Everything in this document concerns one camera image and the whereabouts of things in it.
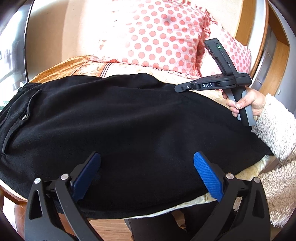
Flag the black pants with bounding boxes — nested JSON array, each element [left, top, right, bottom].
[[1, 73, 271, 219]]

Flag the person's right hand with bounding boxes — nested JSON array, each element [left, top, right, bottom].
[[222, 87, 266, 118]]

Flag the polka dot pillow near door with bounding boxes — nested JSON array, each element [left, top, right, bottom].
[[199, 23, 251, 77]]

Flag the person's black trouser legs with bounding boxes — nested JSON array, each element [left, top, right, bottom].
[[125, 201, 218, 241]]

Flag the polka dot pillow near window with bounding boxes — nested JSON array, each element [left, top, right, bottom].
[[95, 1, 213, 78]]

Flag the orange bed skirt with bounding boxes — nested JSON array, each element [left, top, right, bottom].
[[30, 55, 107, 83]]

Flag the cream patterned bedspread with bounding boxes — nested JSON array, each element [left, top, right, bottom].
[[87, 62, 278, 219]]

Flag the window with curtain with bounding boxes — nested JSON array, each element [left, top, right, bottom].
[[1, 1, 34, 109]]

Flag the wooden door frame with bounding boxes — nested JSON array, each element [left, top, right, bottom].
[[235, 1, 290, 96]]

